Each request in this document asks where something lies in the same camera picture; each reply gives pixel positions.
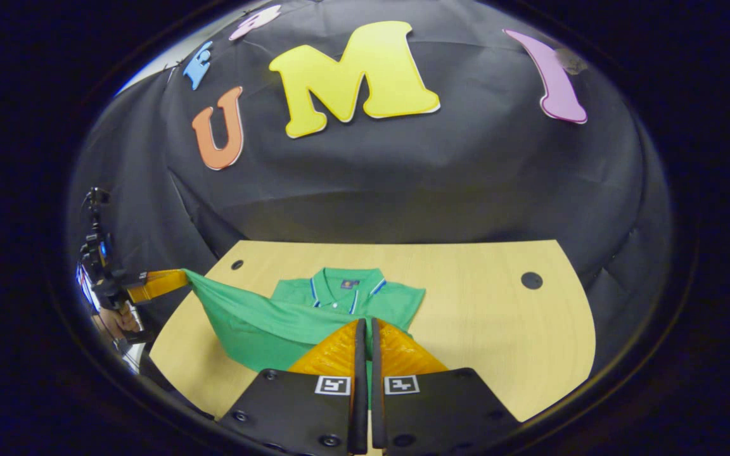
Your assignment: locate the black backdrop cloth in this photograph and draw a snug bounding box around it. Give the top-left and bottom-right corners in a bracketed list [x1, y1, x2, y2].
[67, 0, 673, 381]

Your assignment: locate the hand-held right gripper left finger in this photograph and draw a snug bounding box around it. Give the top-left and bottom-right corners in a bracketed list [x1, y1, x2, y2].
[216, 319, 369, 455]

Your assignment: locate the green T-shirt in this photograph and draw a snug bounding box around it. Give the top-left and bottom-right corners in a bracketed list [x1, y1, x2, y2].
[182, 267, 427, 412]

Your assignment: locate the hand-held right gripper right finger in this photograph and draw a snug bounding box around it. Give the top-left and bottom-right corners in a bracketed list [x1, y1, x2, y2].
[371, 318, 521, 450]

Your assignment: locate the computer monitor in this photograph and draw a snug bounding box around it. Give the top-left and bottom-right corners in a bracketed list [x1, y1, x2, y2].
[76, 263, 96, 314]

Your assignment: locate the white side desk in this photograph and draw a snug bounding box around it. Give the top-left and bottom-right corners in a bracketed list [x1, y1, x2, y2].
[115, 339, 150, 376]

